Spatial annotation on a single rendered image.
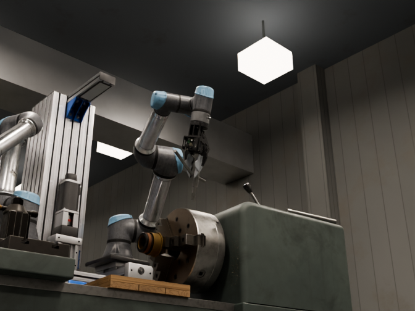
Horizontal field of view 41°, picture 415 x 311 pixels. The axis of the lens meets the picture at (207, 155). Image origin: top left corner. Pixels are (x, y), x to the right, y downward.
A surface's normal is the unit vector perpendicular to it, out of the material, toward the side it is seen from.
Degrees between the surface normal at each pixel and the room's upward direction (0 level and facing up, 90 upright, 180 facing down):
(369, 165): 90
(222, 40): 180
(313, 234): 90
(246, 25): 180
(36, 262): 90
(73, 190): 90
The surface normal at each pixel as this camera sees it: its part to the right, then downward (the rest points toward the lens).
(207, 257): 0.56, 0.01
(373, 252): -0.74, -0.28
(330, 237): 0.59, -0.33
